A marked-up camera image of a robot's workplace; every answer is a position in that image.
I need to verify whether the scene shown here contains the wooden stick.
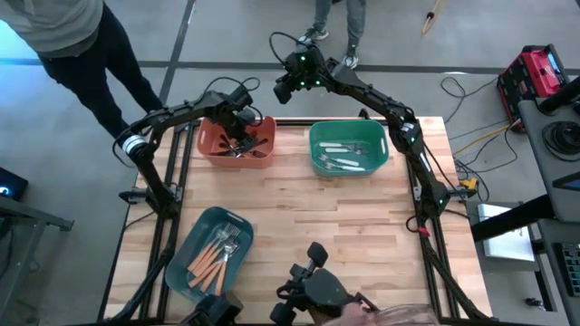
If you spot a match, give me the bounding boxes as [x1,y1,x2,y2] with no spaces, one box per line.
[420,0,444,36]

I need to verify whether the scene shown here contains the coiled black cable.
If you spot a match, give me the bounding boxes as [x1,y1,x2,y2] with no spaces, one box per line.
[541,120,580,163]

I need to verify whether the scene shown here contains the person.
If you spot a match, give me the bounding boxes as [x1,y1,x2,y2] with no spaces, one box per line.
[0,0,165,139]
[296,0,369,70]
[334,302,441,326]

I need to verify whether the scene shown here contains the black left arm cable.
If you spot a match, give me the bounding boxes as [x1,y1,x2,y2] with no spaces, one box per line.
[201,75,265,128]

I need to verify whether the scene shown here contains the white-handled steel fork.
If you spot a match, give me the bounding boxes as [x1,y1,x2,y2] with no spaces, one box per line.
[318,141,363,151]
[324,145,369,157]
[316,153,363,168]
[322,161,367,174]

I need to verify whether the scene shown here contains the green plastic bin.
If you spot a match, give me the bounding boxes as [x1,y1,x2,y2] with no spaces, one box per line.
[308,120,391,177]

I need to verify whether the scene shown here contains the yellow floor cable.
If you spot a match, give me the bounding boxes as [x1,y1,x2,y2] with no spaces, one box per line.
[451,120,522,158]

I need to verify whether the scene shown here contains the orange plastic bin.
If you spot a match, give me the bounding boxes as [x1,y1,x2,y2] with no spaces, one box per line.
[196,115,278,169]

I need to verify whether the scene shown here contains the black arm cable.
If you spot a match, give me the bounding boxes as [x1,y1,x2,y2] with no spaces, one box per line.
[201,75,265,128]
[268,31,310,64]

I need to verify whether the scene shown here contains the red black tool case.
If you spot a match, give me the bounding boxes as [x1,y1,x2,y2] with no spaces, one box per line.
[496,43,571,133]

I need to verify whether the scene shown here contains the white box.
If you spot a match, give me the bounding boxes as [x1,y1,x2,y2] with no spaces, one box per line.
[477,203,537,264]

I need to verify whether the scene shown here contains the black tablet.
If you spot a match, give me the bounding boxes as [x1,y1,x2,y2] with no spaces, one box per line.
[551,170,580,192]

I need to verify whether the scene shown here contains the black floor cable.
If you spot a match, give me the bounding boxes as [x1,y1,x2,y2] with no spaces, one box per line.
[440,75,499,124]

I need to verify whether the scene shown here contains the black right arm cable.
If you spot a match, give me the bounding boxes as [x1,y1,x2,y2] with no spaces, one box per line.
[268,31,310,64]

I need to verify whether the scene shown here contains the black table frame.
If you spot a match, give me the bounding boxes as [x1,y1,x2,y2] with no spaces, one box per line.
[97,116,495,325]

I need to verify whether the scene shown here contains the black laptop with blue light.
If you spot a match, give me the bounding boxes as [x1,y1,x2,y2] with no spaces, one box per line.
[0,166,30,203]

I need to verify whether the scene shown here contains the black keyboard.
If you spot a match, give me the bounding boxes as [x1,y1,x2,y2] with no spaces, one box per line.
[558,242,580,286]

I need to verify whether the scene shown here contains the gray side table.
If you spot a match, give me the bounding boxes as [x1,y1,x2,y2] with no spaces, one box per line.
[0,194,74,325]

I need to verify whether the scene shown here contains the black pole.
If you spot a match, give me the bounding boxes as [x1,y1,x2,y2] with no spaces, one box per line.
[536,75,580,115]

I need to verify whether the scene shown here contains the dark teal plastic bin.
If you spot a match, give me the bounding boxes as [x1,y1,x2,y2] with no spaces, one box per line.
[164,206,255,303]

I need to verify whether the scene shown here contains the gray equipment cart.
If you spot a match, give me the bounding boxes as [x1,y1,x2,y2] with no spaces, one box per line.
[517,97,580,223]

